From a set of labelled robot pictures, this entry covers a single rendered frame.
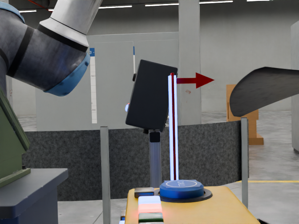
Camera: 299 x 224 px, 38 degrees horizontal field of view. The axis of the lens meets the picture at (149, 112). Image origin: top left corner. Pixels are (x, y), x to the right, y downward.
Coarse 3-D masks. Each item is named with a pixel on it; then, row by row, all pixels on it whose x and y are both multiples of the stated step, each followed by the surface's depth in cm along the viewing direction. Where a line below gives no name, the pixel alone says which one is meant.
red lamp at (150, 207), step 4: (140, 204) 34; (144, 204) 34; (148, 204) 34; (152, 204) 34; (156, 204) 34; (160, 204) 34; (140, 208) 33; (144, 208) 33; (148, 208) 33; (152, 208) 33; (156, 208) 33; (160, 208) 33
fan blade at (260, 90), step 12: (252, 72) 56; (264, 72) 55; (276, 72) 55; (288, 72) 56; (240, 84) 61; (252, 84) 61; (264, 84) 61; (276, 84) 62; (288, 84) 63; (240, 96) 66; (252, 96) 67; (264, 96) 69; (276, 96) 70; (288, 96) 73; (240, 108) 72; (252, 108) 74
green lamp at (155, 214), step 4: (140, 212) 32; (144, 212) 32; (148, 212) 32; (152, 212) 32; (156, 212) 32; (160, 212) 32; (140, 216) 31; (144, 216) 31; (148, 216) 31; (152, 216) 31; (156, 216) 31; (160, 216) 31; (140, 220) 30; (144, 220) 30; (148, 220) 30; (152, 220) 30; (156, 220) 30; (160, 220) 30
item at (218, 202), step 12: (132, 192) 40; (156, 192) 39; (204, 192) 40; (216, 192) 40; (228, 192) 40; (132, 204) 36; (168, 204) 36; (180, 204) 36; (192, 204) 36; (204, 204) 36; (216, 204) 36; (228, 204) 35; (240, 204) 35; (132, 216) 33; (168, 216) 33; (180, 216) 32; (192, 216) 32; (204, 216) 32; (216, 216) 32; (228, 216) 32; (240, 216) 32; (252, 216) 32
